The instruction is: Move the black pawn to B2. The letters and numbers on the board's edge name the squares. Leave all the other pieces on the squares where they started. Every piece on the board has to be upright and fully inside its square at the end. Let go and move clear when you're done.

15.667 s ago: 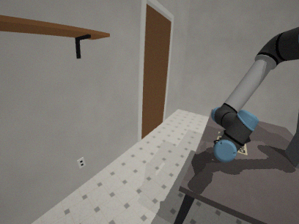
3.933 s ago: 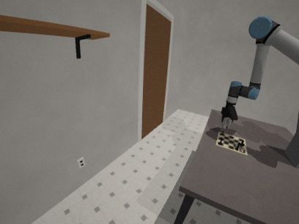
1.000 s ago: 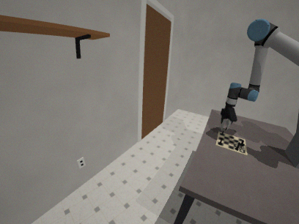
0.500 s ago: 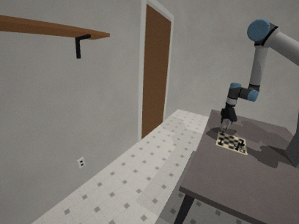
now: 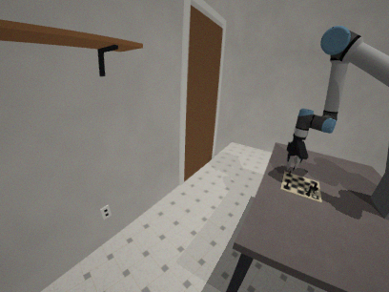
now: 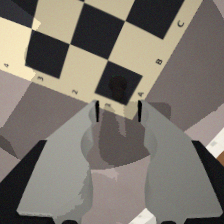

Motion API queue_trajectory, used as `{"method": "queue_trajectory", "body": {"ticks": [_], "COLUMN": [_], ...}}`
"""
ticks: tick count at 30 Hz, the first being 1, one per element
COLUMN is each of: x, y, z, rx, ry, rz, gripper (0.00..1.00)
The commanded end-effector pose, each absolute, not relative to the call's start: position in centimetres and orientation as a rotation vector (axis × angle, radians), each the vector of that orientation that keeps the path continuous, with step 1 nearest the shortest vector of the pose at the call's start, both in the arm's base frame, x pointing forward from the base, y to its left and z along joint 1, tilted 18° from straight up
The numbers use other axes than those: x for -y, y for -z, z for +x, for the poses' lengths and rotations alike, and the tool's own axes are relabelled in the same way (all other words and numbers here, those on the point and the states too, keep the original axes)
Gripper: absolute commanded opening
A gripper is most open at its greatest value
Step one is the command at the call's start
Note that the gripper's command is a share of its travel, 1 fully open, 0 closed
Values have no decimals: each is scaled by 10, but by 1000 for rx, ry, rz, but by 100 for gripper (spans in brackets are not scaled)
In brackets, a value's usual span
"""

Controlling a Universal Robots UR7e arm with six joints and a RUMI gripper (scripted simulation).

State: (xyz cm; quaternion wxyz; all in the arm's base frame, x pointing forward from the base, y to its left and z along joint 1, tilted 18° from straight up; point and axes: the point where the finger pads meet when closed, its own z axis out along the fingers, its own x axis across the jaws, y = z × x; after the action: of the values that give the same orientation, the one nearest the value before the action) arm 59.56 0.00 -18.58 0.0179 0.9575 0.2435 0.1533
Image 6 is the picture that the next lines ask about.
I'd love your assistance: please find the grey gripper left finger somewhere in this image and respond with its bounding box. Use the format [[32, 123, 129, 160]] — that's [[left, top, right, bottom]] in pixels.
[[0, 99, 99, 224]]

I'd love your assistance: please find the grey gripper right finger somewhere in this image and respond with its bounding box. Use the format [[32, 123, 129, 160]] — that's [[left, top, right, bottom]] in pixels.
[[138, 99, 224, 224]]

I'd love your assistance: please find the black pawn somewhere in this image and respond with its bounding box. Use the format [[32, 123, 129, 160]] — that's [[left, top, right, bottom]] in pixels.
[[109, 75, 127, 101]]

